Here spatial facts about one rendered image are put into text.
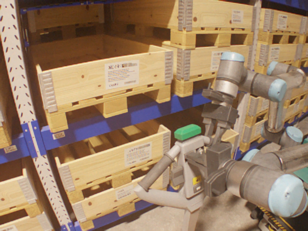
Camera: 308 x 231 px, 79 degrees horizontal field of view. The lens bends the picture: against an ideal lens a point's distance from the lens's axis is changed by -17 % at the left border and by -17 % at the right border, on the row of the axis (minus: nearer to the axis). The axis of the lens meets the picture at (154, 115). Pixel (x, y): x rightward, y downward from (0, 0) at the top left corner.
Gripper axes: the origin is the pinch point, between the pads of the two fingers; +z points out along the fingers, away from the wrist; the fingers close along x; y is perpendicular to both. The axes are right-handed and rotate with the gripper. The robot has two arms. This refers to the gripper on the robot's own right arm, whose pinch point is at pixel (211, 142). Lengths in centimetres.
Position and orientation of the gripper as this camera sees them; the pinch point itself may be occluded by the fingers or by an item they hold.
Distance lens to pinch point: 80.4
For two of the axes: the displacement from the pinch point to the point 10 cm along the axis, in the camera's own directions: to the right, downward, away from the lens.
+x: -5.1, -1.3, 8.5
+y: 8.1, 2.6, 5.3
